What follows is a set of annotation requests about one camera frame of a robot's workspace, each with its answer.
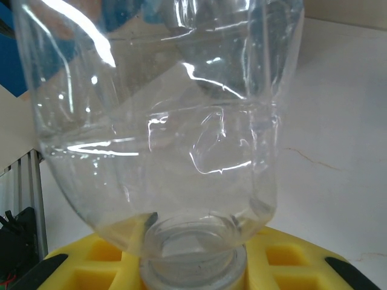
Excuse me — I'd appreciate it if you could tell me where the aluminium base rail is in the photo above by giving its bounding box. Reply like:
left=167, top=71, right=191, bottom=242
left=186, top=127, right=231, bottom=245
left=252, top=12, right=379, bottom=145
left=0, top=147, right=49, bottom=263

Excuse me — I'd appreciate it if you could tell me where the clear plastic bottle without cap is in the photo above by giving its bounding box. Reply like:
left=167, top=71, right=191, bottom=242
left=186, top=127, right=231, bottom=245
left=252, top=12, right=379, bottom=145
left=11, top=0, right=305, bottom=290

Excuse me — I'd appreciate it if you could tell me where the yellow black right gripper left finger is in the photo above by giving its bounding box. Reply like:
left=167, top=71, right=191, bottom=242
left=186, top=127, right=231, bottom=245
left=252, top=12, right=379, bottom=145
left=39, top=232, right=146, bottom=290

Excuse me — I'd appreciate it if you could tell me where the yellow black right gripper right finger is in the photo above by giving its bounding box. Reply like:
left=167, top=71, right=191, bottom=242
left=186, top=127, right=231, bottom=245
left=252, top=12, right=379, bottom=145
left=242, top=226, right=382, bottom=290

